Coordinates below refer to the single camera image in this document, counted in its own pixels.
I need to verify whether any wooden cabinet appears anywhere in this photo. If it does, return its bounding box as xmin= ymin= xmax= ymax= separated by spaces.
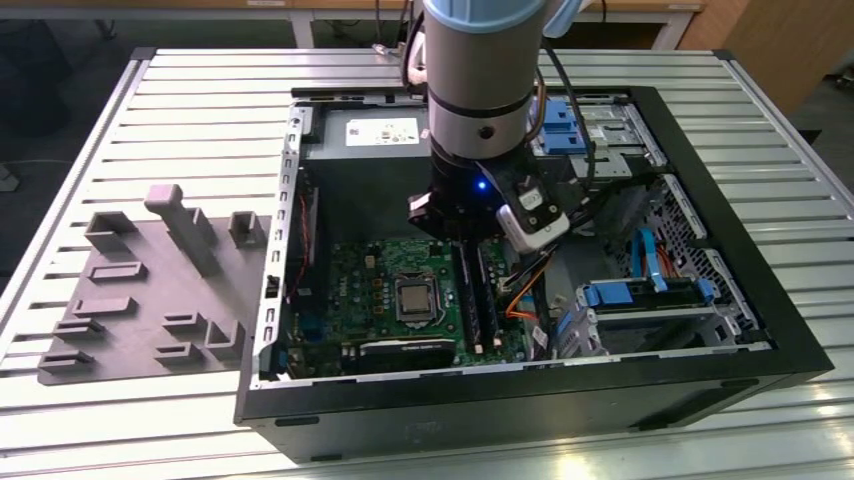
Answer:
xmin=679 ymin=0 xmax=854 ymax=119

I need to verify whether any metal optical drive cage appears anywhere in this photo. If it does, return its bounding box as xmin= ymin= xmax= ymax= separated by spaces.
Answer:
xmin=531 ymin=97 xmax=669 ymax=211

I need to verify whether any blue plastic bay latch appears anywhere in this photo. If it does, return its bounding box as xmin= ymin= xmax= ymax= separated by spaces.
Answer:
xmin=533 ymin=99 xmax=593 ymax=156

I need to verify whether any green motherboard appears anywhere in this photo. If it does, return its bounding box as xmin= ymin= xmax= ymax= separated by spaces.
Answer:
xmin=283 ymin=237 xmax=533 ymax=380

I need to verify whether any hard disk in blue carrier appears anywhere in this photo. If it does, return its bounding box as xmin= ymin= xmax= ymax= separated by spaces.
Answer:
xmin=574 ymin=278 xmax=714 ymax=317

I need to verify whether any red fan wire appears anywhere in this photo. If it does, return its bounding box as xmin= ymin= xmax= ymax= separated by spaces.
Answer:
xmin=296 ymin=192 xmax=319 ymax=301

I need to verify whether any grey parts rack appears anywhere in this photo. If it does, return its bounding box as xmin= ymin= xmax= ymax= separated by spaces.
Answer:
xmin=36 ymin=183 xmax=279 ymax=386

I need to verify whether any metal CPU socket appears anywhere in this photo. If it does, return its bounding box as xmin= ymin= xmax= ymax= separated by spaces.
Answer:
xmin=391 ymin=272 xmax=447 ymax=331

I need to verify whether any grey camera cable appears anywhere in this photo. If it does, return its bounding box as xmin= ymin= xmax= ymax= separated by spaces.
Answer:
xmin=538 ymin=38 xmax=603 ymax=201

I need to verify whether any black RAM slot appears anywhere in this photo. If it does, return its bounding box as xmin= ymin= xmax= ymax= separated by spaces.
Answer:
xmin=454 ymin=239 xmax=487 ymax=355

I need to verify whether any black graphics card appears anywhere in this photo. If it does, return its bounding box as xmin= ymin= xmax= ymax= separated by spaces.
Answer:
xmin=339 ymin=335 xmax=461 ymax=375

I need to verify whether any orange wire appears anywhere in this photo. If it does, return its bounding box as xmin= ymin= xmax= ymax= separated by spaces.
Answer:
xmin=501 ymin=272 xmax=546 ymax=321

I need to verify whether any silver CPU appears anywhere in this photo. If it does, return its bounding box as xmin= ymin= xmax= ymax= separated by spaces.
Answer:
xmin=398 ymin=286 xmax=436 ymax=314

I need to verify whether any black hanging cable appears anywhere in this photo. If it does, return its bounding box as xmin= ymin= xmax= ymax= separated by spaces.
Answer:
xmin=370 ymin=0 xmax=390 ymax=55

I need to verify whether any grey power supply unit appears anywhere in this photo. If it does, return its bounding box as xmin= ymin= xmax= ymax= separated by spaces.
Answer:
xmin=300 ymin=107 xmax=435 ymax=239

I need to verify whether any blue SATA cable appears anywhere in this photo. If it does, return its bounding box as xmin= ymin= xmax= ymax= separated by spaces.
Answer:
xmin=630 ymin=227 xmax=670 ymax=294

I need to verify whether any white framed wooden desk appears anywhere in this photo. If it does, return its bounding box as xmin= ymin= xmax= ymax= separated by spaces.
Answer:
xmin=0 ymin=0 xmax=709 ymax=51

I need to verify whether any black PC case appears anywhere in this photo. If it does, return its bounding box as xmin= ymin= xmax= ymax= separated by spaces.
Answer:
xmin=231 ymin=84 xmax=834 ymax=464

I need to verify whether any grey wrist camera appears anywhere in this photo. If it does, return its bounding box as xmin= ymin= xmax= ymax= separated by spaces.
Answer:
xmin=404 ymin=191 xmax=436 ymax=225

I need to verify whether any black cable bundle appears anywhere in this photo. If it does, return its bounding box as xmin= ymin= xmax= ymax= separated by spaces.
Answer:
xmin=497 ymin=169 xmax=669 ymax=294

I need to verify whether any metal disk bay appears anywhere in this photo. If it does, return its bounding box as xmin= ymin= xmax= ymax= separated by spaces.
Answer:
xmin=550 ymin=301 xmax=769 ymax=362

